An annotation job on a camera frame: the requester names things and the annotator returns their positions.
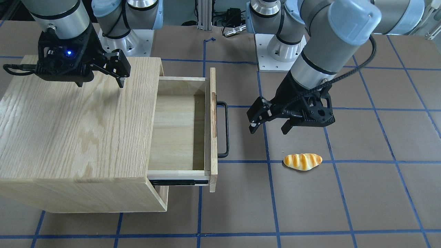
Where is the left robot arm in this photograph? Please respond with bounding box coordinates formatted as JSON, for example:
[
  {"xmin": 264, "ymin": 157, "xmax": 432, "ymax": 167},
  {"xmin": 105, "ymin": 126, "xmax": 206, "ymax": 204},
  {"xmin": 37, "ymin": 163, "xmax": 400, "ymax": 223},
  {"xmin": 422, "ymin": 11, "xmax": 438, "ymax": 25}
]
[{"xmin": 246, "ymin": 0, "xmax": 425, "ymax": 134}]

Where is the wooden drawer cabinet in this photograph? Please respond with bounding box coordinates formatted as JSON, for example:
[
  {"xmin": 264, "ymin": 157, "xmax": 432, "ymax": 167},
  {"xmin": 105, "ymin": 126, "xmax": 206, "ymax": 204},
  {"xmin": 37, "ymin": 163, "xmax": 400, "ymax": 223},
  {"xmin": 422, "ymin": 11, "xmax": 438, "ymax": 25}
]
[{"xmin": 0, "ymin": 58, "xmax": 164, "ymax": 213}]

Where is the wooden drawer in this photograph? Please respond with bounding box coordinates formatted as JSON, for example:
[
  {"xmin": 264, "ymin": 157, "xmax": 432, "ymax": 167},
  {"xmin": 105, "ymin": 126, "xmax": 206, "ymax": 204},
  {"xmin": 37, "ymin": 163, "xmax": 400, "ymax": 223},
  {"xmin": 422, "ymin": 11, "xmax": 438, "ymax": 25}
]
[
  {"xmin": 147, "ymin": 68, "xmax": 218, "ymax": 193},
  {"xmin": 154, "ymin": 186, "xmax": 169, "ymax": 212}
]

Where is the black drawer handle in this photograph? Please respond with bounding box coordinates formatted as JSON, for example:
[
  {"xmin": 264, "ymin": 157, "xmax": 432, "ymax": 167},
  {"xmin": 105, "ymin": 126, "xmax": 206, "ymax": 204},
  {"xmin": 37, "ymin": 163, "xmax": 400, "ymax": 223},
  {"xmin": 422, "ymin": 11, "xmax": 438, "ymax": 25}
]
[{"xmin": 216, "ymin": 101, "xmax": 230, "ymax": 158}]

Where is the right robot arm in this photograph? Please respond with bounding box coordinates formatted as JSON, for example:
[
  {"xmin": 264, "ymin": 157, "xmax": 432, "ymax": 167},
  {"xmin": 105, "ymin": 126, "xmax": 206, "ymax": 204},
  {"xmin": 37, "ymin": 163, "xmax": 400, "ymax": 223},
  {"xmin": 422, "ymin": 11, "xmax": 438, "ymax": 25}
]
[{"xmin": 3, "ymin": 0, "xmax": 163, "ymax": 88}]

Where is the toy bread roll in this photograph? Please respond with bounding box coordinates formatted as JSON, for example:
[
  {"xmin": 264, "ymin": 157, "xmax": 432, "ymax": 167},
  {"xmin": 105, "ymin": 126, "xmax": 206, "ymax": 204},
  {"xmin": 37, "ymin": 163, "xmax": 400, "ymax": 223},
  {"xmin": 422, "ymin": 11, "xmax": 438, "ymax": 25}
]
[{"xmin": 283, "ymin": 153, "xmax": 323, "ymax": 171}]

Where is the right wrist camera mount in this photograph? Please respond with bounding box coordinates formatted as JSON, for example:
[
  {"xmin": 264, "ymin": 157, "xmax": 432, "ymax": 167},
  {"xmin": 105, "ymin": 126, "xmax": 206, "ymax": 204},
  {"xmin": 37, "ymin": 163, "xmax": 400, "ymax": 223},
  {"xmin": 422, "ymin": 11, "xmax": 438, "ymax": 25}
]
[{"xmin": 3, "ymin": 30, "xmax": 94, "ymax": 83}]

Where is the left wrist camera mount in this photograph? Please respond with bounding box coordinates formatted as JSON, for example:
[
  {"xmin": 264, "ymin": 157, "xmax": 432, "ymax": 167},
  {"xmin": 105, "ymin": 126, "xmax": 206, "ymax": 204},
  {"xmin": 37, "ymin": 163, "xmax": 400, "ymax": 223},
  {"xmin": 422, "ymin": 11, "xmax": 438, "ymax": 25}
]
[{"xmin": 299, "ymin": 92, "xmax": 336, "ymax": 127}]

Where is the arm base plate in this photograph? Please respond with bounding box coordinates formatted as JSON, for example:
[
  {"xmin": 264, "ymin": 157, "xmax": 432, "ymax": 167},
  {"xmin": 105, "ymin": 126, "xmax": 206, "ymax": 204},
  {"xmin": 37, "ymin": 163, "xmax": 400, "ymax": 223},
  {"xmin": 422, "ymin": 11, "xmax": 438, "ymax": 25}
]
[
  {"xmin": 255, "ymin": 33, "xmax": 307, "ymax": 73},
  {"xmin": 98, "ymin": 29, "xmax": 155, "ymax": 57}
]

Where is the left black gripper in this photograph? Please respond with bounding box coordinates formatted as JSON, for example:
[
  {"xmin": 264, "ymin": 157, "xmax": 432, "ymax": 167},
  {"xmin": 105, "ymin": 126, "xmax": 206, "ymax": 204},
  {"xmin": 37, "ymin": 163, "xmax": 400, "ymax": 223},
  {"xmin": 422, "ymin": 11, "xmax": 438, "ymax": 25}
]
[{"xmin": 247, "ymin": 74, "xmax": 334, "ymax": 135}]

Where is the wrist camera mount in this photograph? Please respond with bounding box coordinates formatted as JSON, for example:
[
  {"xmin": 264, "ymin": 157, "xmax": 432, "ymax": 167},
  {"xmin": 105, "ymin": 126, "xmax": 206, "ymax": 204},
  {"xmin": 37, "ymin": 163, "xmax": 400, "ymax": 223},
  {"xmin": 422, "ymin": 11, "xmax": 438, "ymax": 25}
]
[
  {"xmin": 3, "ymin": 30, "xmax": 94, "ymax": 83},
  {"xmin": 299, "ymin": 92, "xmax": 336, "ymax": 127}
]

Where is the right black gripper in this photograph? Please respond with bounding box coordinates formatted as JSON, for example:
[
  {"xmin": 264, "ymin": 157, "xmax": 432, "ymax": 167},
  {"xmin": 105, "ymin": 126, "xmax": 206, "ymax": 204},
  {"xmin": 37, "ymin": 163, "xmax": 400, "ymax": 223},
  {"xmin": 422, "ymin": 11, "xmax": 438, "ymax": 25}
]
[{"xmin": 35, "ymin": 24, "xmax": 131, "ymax": 89}]

